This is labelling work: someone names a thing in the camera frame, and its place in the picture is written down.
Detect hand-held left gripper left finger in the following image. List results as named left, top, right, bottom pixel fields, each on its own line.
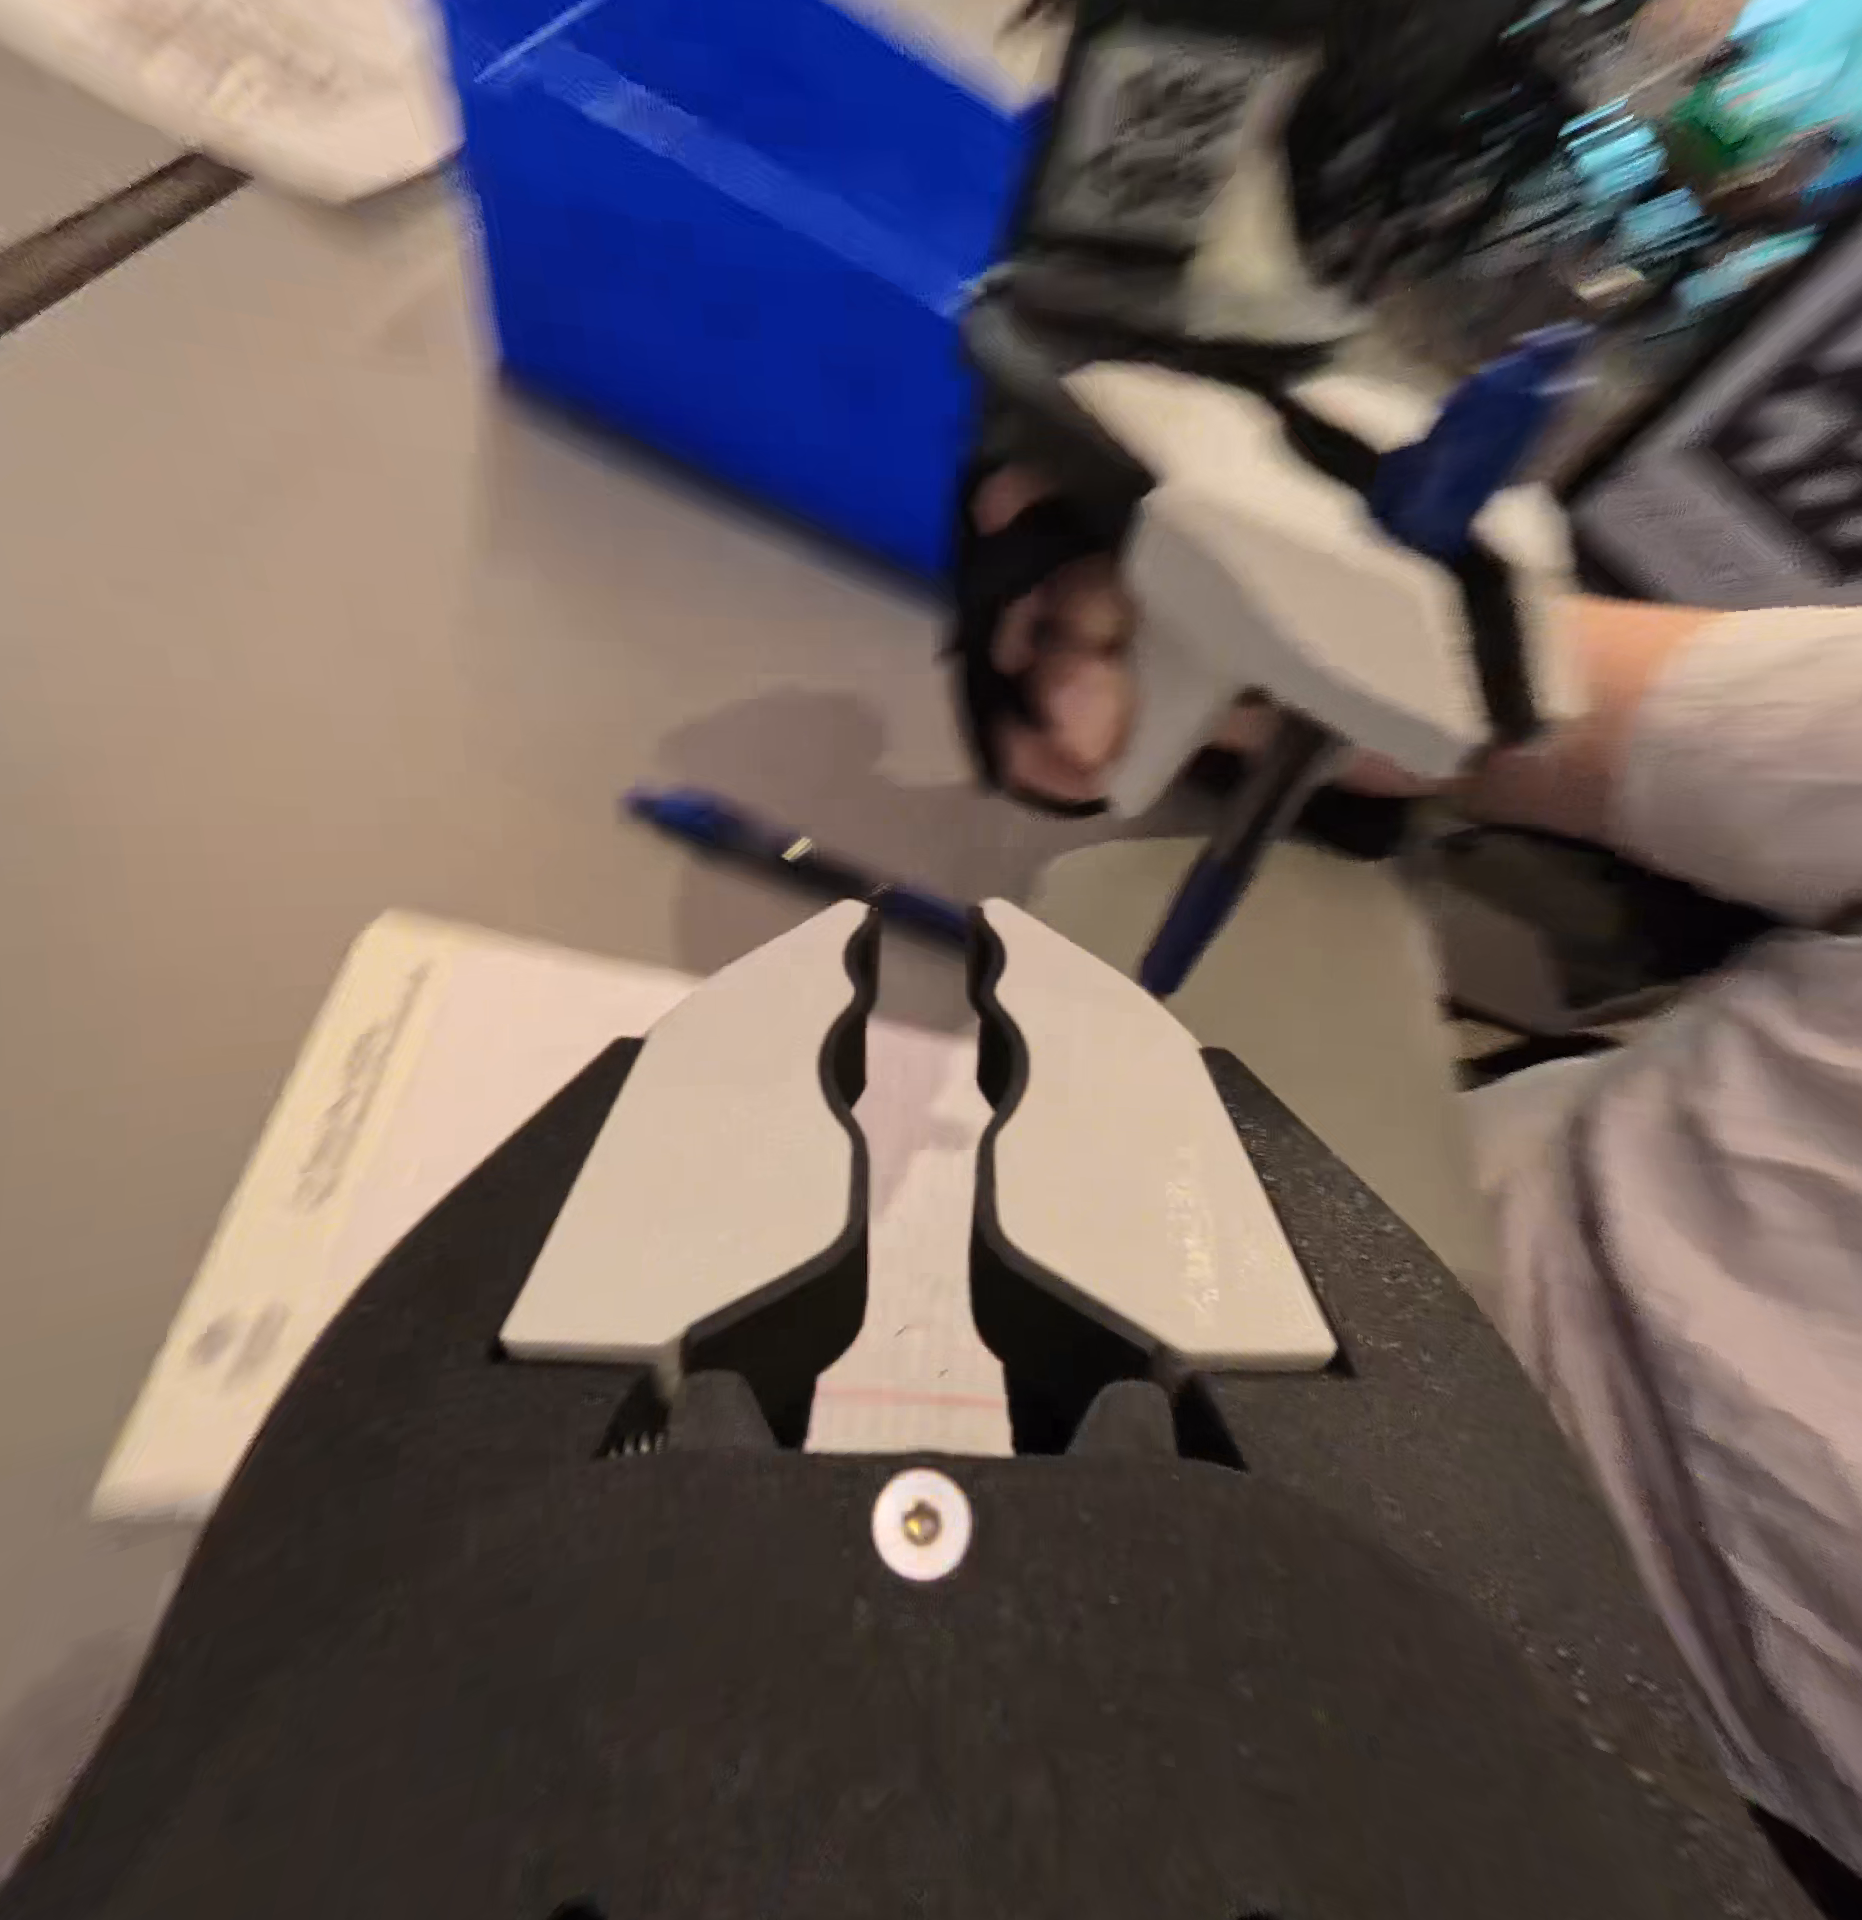
left=500, top=898, right=884, bottom=1374

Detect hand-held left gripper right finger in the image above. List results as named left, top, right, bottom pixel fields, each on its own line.
left=966, top=898, right=1340, bottom=1376

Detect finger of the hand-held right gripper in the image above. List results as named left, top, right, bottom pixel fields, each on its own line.
left=1477, top=487, right=1593, bottom=720
left=1109, top=487, right=1551, bottom=817

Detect blue pen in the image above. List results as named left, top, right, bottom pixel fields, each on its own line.
left=625, top=785, right=983, bottom=949
left=1140, top=323, right=1601, bottom=999

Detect white lined notepad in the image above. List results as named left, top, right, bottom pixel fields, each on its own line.
left=90, top=906, right=1024, bottom=1526

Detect person's right hand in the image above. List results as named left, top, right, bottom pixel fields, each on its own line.
left=1006, top=577, right=1661, bottom=837

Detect black mesh chair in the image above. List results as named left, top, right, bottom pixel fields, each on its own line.
left=1320, top=781, right=1789, bottom=1088

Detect person's grey clothing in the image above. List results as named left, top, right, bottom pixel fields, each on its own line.
left=1456, top=921, right=1862, bottom=1890

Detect blue plastic bin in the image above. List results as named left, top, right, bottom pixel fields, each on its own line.
left=437, top=0, right=1058, bottom=583

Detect white printed paper sheet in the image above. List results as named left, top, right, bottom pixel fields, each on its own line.
left=0, top=0, right=462, bottom=206

